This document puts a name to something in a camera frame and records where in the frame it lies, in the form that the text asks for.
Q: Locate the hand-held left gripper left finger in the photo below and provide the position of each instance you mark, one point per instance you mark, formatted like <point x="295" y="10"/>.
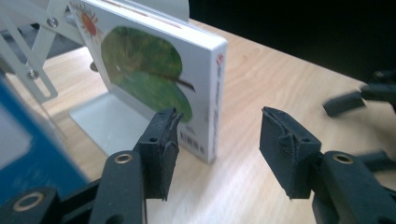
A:
<point x="158" y="155"/>

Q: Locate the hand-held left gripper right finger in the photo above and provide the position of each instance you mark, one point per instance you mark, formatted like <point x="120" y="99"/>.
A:
<point x="289" y="155"/>

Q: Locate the grey expandable bookend rack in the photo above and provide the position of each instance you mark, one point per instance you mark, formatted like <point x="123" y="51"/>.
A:
<point x="106" y="124"/>

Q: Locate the white caterpillar picture book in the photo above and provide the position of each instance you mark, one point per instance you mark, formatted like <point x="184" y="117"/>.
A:
<point x="199" y="77"/>

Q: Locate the blue book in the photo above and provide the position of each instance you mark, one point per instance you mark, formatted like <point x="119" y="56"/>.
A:
<point x="37" y="168"/>

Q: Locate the dark curtain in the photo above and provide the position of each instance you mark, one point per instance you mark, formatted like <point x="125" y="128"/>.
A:
<point x="295" y="25"/>

